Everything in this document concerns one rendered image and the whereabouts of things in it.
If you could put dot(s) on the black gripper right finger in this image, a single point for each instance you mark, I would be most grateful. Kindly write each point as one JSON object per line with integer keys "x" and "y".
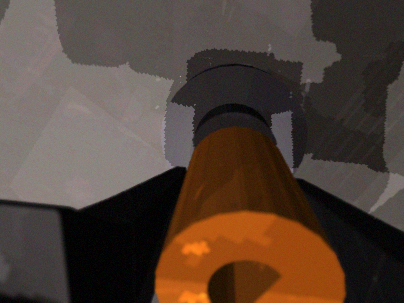
{"x": 369, "y": 251}

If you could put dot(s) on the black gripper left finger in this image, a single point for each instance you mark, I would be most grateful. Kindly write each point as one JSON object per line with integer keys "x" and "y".
{"x": 106, "y": 252}

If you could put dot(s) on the orange knob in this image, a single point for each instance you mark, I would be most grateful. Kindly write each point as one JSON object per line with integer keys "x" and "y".
{"x": 243, "y": 232}

